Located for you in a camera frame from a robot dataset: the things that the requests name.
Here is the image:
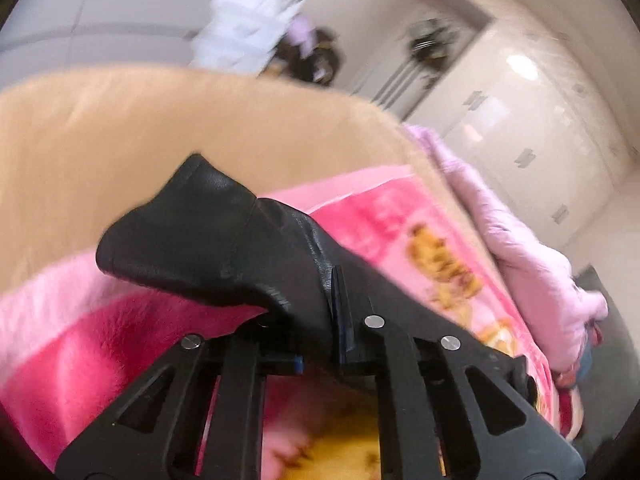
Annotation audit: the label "white wardrobe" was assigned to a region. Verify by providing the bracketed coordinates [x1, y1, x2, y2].
[345, 0, 632, 253]

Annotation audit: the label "lilac cloth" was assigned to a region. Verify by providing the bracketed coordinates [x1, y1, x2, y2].
[291, 14, 317, 55]

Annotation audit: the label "dark brown bag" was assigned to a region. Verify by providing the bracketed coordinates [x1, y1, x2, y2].
[276, 26, 345, 87]

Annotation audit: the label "pale pink quilt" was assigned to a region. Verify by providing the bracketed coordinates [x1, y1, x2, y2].
[402, 124, 610, 376]

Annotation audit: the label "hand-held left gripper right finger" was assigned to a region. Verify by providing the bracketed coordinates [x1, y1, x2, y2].
[330, 265, 587, 480]

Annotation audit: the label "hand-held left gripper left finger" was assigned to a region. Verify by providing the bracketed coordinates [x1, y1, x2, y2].
[54, 331, 269, 480]

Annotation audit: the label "black leather garment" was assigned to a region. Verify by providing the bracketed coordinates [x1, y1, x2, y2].
[95, 154, 539, 413]

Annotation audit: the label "pink printed blanket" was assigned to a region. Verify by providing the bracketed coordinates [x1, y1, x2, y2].
[0, 165, 576, 480]

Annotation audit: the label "dark hanging items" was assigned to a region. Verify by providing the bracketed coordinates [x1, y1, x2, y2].
[407, 16, 465, 72]

